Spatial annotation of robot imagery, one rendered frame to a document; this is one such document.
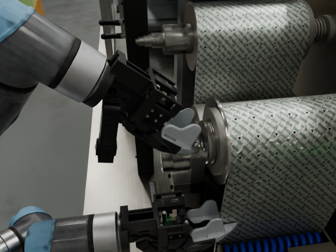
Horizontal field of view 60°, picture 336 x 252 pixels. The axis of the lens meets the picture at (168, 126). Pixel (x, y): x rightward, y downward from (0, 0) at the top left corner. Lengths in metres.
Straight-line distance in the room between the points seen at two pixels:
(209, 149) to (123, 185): 0.48
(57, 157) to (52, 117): 0.57
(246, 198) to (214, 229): 0.08
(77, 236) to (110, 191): 0.38
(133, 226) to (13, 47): 0.32
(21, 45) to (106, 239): 0.32
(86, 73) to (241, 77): 0.38
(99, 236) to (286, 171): 0.32
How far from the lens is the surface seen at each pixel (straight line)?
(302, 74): 0.87
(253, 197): 0.54
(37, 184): 2.28
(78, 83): 0.38
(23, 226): 0.68
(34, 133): 2.75
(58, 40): 0.38
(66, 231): 0.53
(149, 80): 0.40
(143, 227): 0.51
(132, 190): 0.88
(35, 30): 0.38
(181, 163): 0.55
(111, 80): 0.39
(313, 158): 0.52
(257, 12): 0.65
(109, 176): 0.93
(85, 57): 0.39
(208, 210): 0.57
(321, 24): 0.77
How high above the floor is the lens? 1.57
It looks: 38 degrees down
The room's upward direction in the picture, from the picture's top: straight up
